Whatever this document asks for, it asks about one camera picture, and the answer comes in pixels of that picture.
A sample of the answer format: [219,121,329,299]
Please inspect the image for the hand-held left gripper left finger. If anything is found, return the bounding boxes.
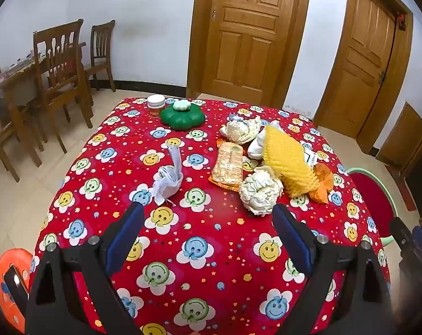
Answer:
[25,202,145,335]

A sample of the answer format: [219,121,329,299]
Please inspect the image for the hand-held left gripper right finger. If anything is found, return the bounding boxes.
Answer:
[272,203,396,335]

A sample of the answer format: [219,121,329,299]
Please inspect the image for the red basin with green rim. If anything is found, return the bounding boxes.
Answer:
[346,167,398,248]

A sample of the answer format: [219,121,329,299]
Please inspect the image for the white paper ball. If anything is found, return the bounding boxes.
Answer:
[239,166,284,216]

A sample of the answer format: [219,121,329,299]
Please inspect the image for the orange wrapper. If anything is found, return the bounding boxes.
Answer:
[310,163,334,205]

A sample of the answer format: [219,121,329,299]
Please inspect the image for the twisted white tissue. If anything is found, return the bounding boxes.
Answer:
[153,143,184,206]

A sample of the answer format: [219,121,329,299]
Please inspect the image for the yellow foam fruit net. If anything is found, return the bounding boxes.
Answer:
[262,125,320,198]

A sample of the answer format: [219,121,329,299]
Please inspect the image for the orange snack packet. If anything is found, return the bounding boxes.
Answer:
[208,140,244,192]

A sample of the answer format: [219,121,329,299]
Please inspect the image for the red doormat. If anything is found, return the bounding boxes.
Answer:
[385,163,421,213]

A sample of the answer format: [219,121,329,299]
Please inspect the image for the red smiley flower tablecloth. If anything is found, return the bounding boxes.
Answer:
[30,97,393,335]

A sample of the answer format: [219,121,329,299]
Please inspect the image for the leaning wooden board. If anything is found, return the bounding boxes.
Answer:
[377,102,422,168]

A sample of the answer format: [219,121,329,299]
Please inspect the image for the orange plastic stool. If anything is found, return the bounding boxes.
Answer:
[0,248,35,332]

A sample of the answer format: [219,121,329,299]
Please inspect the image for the black smartphone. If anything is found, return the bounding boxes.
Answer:
[3,265,30,316]

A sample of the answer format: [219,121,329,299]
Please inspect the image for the crumpled patterned white paper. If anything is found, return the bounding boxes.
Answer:
[220,113,262,144]

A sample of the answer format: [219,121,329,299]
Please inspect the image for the green pumpkin-shaped container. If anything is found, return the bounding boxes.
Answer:
[160,99,206,131]

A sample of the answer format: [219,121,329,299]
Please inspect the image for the white jar with red label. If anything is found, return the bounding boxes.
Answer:
[147,95,166,118]

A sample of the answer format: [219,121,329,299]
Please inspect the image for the low wooden chair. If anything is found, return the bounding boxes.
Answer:
[0,105,44,182]

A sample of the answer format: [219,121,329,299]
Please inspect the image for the tall wooden dining chair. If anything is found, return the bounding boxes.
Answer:
[33,19,95,154]

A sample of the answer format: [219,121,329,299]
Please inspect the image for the wooden dining table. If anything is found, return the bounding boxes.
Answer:
[0,42,88,119]

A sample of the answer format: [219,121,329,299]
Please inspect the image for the wooden panel door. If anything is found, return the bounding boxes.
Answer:
[186,0,313,109]

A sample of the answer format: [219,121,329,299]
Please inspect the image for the wooden door with handle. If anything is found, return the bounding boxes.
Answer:
[314,0,414,154]

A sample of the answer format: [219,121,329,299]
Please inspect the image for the wooden chair by wall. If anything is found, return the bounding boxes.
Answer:
[83,20,117,93]

